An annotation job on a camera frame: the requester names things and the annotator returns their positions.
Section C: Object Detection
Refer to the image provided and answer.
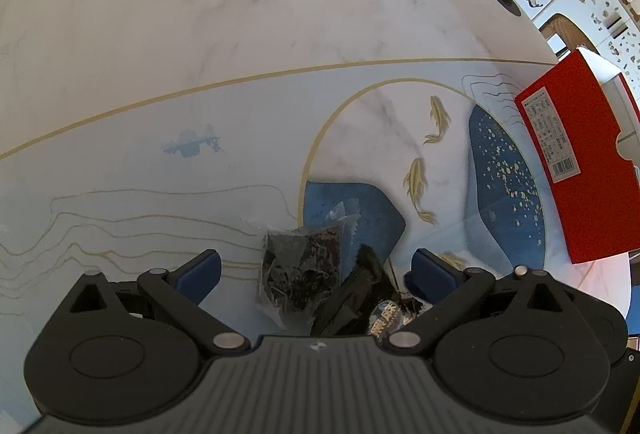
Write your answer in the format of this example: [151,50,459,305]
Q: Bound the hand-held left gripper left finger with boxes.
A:
[69,248,250,358]

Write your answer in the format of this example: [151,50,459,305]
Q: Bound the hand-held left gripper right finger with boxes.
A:
[384,247,572,357]

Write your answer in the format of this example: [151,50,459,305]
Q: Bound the black snack packet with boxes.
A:
[310,244,432,340]

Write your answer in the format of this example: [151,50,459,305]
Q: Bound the clear packet dark contents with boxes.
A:
[241,201,362,331]

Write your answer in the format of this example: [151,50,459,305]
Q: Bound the red cardboard box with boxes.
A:
[514,47,640,265]

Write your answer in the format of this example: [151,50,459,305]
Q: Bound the wooden round-back chair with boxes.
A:
[539,13,601,60]

